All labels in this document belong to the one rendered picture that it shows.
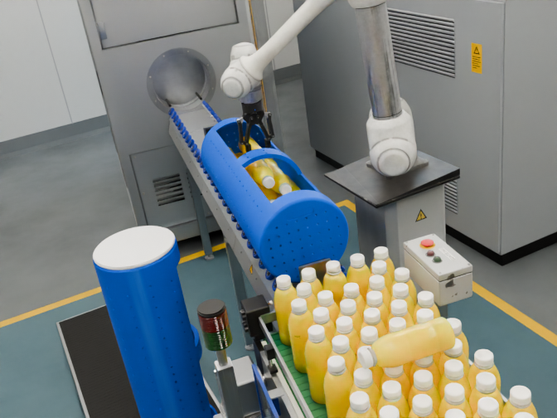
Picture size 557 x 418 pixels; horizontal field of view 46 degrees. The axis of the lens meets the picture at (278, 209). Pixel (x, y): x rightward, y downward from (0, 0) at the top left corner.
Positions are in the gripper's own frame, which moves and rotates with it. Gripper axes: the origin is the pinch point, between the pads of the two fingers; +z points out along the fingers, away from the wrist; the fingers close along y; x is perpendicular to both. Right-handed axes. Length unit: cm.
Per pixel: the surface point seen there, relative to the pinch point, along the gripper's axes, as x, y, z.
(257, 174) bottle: 28.2, 8.2, -2.9
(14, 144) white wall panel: -435, 143, 106
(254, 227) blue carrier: 59, 18, 0
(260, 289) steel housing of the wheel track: 51, 18, 28
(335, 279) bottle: 86, 4, 8
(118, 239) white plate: 21, 59, 11
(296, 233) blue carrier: 66, 8, 2
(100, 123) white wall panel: -447, 58, 106
